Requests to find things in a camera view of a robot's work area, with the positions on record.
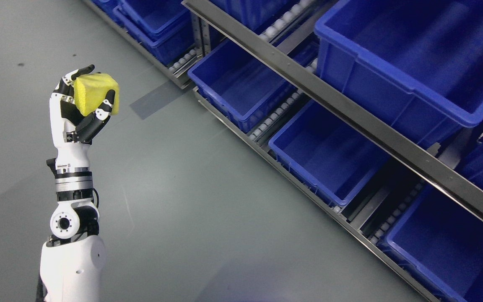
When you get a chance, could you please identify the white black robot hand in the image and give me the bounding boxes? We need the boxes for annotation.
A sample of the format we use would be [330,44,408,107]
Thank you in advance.
[49,64,116,173]

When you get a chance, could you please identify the yellow foam block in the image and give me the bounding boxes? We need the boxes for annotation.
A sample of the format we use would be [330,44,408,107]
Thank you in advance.
[73,73,119,116]

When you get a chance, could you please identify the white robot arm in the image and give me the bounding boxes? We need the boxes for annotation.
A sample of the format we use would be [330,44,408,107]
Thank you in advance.
[35,158,106,302]

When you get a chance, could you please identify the grey metal shelf rack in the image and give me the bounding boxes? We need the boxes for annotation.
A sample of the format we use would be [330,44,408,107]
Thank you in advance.
[83,0,483,302]

